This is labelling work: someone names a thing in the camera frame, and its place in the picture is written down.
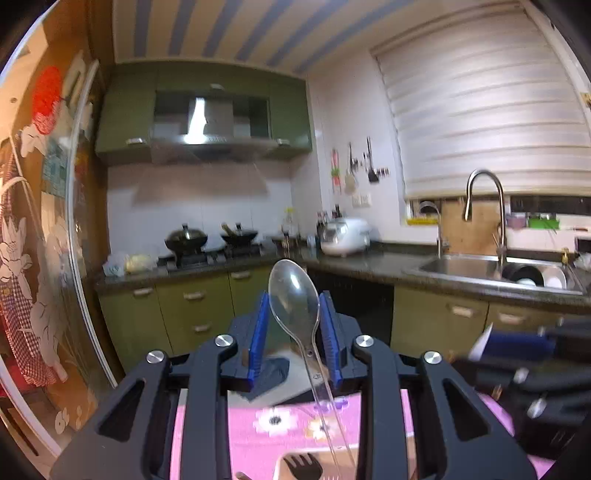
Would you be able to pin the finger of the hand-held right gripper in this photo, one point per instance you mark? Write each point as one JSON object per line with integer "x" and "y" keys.
{"x": 517, "y": 344}
{"x": 498, "y": 376}

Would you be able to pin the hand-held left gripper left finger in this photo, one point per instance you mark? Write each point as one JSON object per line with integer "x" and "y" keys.
{"x": 258, "y": 332}

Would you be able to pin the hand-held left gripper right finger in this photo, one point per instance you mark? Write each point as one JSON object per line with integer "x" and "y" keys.
{"x": 330, "y": 337}

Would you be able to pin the clear plastic spoon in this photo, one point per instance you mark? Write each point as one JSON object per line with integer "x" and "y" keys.
{"x": 293, "y": 295}

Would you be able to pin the black plastic fork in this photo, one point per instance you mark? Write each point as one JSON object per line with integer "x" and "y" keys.
{"x": 300, "y": 464}

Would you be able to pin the black built-in appliance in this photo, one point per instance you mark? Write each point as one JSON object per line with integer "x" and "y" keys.
{"x": 364, "y": 300}

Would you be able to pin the black pan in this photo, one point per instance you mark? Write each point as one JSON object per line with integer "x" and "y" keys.
{"x": 521, "y": 273}

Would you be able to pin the white bowls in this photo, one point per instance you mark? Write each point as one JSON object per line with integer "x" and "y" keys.
{"x": 556, "y": 279}

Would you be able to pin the dark stone countertop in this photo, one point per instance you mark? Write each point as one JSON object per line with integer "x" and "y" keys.
{"x": 369, "y": 265}

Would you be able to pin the gas stove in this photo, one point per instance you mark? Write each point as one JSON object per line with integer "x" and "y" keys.
{"x": 210, "y": 257}

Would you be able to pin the green base cabinet under sink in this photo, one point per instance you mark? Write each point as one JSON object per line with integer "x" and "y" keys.
{"x": 429, "y": 318}

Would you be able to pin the black wok with lid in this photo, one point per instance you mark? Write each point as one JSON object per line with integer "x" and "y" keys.
{"x": 186, "y": 240}
{"x": 240, "y": 236}

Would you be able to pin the steel sink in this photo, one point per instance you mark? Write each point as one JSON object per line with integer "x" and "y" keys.
{"x": 452, "y": 267}

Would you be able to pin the white rice cooker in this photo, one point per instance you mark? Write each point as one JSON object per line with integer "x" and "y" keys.
{"x": 346, "y": 237}

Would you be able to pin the pink floral tablecloth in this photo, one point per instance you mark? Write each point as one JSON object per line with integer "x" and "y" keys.
{"x": 258, "y": 443}

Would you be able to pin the clear oil bottle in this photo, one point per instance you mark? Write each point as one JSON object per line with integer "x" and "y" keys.
{"x": 288, "y": 224}

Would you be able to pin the wooden cutting board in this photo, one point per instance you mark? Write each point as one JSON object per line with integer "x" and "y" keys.
{"x": 480, "y": 230}

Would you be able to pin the purple container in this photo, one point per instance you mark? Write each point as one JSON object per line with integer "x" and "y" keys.
{"x": 516, "y": 220}

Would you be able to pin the green container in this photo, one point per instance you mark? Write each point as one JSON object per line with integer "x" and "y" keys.
{"x": 545, "y": 223}

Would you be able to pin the green base cabinet under stove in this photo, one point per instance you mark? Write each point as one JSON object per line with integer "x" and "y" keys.
{"x": 134, "y": 314}

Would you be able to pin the small steel faucet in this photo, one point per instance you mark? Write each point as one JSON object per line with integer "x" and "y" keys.
{"x": 441, "y": 235}

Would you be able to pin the tall steel faucet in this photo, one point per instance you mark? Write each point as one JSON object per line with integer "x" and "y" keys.
{"x": 501, "y": 207}

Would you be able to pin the plastic bags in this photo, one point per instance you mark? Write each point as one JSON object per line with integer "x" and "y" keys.
{"x": 129, "y": 264}

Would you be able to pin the yellow sponge holder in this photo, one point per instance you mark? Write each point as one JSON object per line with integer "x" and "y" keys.
{"x": 421, "y": 221}

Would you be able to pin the white hanging spatula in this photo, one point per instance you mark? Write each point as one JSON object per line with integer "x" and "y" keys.
{"x": 351, "y": 184}

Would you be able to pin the black hanging spatula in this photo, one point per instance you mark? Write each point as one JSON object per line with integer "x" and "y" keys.
{"x": 371, "y": 173}

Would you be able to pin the steel hanging ladle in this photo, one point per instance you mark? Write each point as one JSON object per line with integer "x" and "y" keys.
{"x": 352, "y": 161}

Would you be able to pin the flower print glass door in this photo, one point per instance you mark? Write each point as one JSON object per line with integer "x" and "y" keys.
{"x": 60, "y": 258}

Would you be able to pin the steel range hood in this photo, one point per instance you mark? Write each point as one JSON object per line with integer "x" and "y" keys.
{"x": 198, "y": 115}

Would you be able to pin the white window blind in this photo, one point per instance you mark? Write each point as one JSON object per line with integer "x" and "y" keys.
{"x": 480, "y": 115}

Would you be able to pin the white wall socket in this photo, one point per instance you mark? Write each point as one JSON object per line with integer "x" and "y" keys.
{"x": 361, "y": 199}

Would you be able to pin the green wall cabinets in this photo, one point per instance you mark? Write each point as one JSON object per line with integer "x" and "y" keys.
{"x": 120, "y": 115}

